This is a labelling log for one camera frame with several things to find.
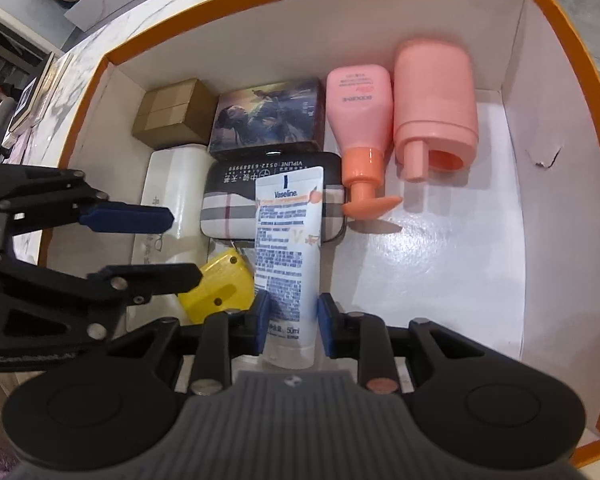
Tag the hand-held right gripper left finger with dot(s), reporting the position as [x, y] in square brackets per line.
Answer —
[261, 325]

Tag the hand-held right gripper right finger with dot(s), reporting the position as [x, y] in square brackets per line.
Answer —
[326, 325]

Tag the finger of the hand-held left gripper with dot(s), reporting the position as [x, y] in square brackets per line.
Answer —
[155, 280]
[130, 219]

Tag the yellow tape measure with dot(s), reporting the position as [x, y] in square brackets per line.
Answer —
[220, 285]

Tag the white hand cream tube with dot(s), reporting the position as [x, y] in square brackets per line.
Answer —
[285, 240]

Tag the plaid glasses case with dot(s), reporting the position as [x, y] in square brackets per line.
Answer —
[225, 195]

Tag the orange cardboard box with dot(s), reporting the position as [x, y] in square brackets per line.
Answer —
[455, 270]

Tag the illustrated dark box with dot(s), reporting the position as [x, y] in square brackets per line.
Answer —
[265, 115]

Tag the pink pump bottle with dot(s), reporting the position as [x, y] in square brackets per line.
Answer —
[357, 110]

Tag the wide pink bottle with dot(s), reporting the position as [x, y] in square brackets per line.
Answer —
[430, 95]

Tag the white glasses case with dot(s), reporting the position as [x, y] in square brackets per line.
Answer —
[180, 185]

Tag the small brown cardboard box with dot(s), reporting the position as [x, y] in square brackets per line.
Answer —
[175, 115]

